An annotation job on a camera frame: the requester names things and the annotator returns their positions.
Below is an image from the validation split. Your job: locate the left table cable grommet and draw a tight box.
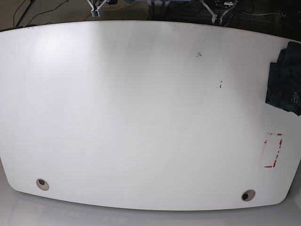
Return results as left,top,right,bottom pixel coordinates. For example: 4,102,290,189
36,178,49,191

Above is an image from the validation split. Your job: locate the yellow cable on floor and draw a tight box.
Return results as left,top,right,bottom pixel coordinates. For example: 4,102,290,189
80,2,127,22

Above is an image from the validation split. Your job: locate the dark teal t-shirt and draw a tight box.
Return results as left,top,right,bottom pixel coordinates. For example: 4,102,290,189
265,41,301,116

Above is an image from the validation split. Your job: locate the red tape rectangle marking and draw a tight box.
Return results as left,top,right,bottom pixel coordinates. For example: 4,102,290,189
261,133,284,168

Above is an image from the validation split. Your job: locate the right table cable grommet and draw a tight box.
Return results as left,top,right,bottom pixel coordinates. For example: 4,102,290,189
241,189,256,202

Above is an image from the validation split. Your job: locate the table cable grommet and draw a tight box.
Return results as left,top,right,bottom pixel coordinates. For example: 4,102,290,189
36,178,49,191
241,189,256,202

